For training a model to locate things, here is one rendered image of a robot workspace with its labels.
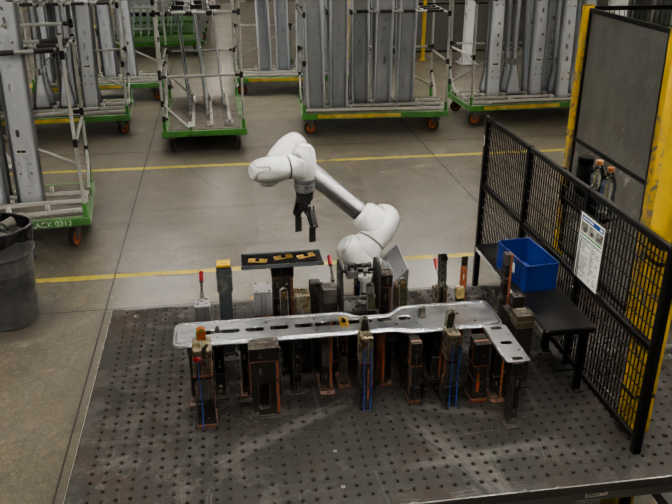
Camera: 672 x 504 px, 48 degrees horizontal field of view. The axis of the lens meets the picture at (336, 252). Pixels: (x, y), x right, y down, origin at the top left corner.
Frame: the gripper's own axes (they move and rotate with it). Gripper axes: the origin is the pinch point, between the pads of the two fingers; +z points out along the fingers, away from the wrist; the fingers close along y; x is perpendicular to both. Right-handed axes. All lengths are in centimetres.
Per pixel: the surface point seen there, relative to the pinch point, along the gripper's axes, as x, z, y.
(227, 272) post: -35.0, 14.3, -8.0
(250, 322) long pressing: -35.6, 26.9, 17.7
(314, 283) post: -3.6, 17.2, 15.3
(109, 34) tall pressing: 133, 32, -913
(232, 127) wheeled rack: 181, 98, -548
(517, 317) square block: 59, 22, 76
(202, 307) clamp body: -52, 21, 5
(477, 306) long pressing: 57, 27, 53
